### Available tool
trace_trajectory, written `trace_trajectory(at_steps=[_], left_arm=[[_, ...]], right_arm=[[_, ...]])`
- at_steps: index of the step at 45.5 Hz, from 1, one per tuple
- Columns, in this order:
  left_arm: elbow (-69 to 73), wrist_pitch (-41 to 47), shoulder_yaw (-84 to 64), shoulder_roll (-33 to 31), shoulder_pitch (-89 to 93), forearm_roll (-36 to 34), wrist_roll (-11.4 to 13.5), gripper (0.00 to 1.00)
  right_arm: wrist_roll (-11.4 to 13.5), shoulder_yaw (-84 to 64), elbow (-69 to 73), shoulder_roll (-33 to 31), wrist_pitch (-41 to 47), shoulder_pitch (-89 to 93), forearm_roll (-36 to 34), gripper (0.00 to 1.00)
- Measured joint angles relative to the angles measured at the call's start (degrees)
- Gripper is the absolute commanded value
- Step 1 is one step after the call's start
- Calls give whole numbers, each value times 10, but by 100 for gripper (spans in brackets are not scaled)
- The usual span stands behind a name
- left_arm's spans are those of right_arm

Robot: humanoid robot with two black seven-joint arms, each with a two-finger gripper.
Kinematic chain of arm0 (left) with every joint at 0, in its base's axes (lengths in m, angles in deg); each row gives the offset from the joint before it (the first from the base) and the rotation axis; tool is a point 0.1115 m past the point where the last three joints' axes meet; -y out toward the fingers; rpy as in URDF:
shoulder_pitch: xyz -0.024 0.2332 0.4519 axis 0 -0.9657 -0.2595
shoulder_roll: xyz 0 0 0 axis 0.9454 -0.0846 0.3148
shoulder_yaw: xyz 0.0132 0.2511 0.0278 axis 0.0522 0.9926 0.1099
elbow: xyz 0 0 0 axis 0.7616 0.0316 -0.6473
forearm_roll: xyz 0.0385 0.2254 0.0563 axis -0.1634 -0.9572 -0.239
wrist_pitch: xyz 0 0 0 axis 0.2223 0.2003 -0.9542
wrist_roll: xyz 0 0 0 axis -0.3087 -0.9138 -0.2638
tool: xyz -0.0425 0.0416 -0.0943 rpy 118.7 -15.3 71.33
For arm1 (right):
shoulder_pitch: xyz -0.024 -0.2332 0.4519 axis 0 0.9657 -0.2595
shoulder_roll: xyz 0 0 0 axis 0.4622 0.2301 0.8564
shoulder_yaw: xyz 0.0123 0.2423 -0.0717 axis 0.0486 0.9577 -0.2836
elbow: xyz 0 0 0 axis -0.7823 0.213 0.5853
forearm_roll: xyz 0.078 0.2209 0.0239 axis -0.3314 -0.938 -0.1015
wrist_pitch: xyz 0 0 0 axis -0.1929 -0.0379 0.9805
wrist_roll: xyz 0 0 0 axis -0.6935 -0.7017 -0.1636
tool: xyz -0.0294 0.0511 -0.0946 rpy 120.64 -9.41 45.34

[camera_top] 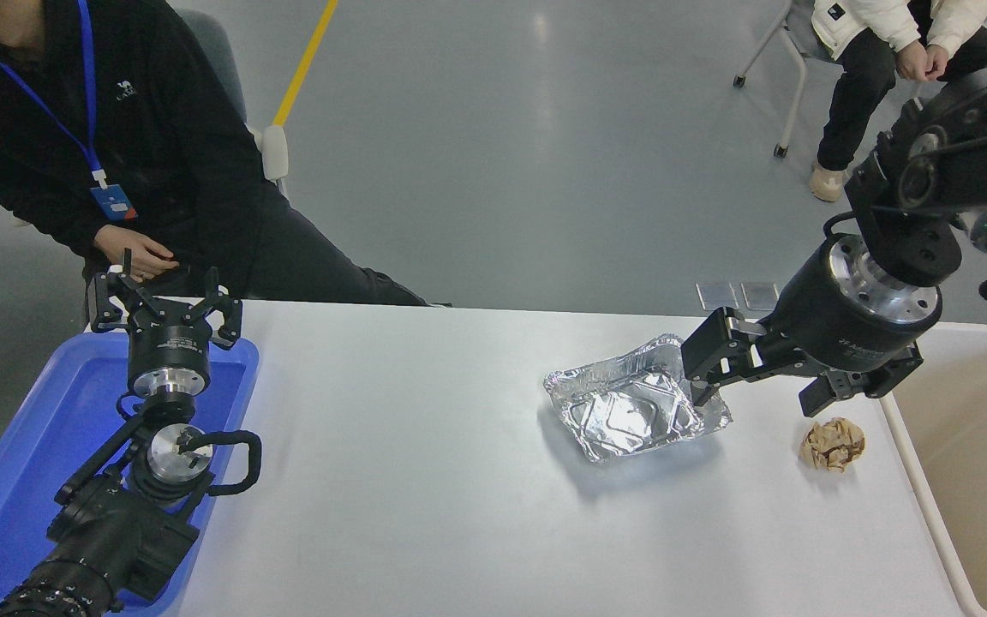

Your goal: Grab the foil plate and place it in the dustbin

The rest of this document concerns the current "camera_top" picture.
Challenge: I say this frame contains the blue lanyard with badge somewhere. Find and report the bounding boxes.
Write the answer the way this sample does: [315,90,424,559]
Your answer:
[0,0,139,222]

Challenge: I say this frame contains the crumpled tan paper ball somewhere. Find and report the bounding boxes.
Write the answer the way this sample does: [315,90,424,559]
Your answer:
[799,417,867,473]

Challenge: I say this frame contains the grey chair with white armrest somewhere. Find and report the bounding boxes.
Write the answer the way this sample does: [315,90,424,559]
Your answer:
[175,9,293,198]

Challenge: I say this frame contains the blue plastic tray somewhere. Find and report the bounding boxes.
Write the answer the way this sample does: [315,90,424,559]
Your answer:
[0,332,260,617]

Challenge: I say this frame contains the white frame wheeled chair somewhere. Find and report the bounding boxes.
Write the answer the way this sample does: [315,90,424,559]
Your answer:
[733,0,811,159]

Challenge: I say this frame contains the silver foil tray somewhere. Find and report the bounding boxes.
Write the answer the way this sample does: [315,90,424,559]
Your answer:
[543,334,733,464]

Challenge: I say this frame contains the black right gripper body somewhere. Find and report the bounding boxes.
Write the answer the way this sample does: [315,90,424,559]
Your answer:
[769,243,933,374]

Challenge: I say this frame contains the person's right hand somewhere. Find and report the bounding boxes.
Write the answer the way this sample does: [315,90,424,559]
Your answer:
[94,225,179,284]
[896,40,931,82]

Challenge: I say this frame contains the person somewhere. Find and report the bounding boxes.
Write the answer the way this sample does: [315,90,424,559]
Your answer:
[0,0,452,308]
[809,0,987,203]

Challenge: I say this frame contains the large pale bin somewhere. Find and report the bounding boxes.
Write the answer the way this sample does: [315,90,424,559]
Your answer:
[879,321,987,617]

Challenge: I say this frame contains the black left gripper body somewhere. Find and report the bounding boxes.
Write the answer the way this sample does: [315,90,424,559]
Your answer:
[127,310,212,378]

